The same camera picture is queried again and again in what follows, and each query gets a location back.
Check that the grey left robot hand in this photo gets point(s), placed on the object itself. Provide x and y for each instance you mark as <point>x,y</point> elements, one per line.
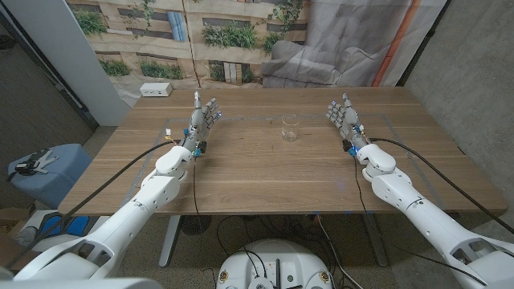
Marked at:
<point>197,124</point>

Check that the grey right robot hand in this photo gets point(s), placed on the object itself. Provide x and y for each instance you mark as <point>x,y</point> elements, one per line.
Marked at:
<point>350,120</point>

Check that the clear glass beaker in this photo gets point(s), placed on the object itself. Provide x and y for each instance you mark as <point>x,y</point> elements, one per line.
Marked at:
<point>289,134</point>

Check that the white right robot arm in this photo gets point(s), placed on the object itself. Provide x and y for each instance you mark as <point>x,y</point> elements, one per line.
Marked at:
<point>421,216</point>

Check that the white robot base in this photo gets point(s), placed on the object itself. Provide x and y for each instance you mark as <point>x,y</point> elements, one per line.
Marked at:
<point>273,261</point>

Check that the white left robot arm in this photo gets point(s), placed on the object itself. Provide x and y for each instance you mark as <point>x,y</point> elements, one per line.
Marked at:
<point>132,216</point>

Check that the white power strip box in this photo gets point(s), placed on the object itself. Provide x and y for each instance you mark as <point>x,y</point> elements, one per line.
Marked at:
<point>156,89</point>

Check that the printed fabric backdrop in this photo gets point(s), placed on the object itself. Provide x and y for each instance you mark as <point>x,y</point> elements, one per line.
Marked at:
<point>241,40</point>

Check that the round black floor fan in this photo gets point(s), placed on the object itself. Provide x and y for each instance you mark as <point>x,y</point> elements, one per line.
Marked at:
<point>195,225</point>

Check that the grey table leg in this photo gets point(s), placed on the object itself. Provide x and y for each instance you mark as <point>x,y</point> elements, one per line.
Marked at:
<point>375,241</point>

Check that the white table leg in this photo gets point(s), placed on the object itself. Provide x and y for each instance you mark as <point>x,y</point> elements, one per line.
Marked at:
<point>168,245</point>

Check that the blue upholstered stool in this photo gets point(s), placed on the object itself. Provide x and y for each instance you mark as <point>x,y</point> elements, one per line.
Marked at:
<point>56,180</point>

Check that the white column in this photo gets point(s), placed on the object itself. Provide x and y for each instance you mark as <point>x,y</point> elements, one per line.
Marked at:
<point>60,48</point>

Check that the black and white tool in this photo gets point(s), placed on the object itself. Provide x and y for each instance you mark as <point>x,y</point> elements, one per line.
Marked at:
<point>36,162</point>

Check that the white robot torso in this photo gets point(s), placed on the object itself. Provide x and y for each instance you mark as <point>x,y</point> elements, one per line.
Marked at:
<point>80,284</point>

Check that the cardboard box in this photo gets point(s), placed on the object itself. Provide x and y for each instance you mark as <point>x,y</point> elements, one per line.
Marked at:
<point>14,218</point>

